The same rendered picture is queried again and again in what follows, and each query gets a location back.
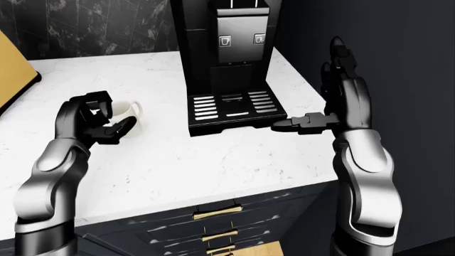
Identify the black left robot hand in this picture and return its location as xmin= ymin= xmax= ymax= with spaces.
xmin=54 ymin=90 xmax=138 ymax=149

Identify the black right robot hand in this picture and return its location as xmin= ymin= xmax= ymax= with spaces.
xmin=270 ymin=36 xmax=373 ymax=136

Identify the white ceramic mug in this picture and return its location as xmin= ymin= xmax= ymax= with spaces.
xmin=105 ymin=100 xmax=144 ymax=139

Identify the black coffee machine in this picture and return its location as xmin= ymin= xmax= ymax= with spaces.
xmin=169 ymin=0 xmax=288 ymax=138

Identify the yellow appliance with black base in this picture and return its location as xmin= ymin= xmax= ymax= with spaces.
xmin=0 ymin=28 xmax=43 ymax=116

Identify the dark blue drawer cabinet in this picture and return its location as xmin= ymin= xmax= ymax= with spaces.
xmin=0 ymin=178 xmax=339 ymax=256

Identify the large brass drawer handle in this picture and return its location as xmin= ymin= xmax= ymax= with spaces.
xmin=192 ymin=203 xmax=244 ymax=221

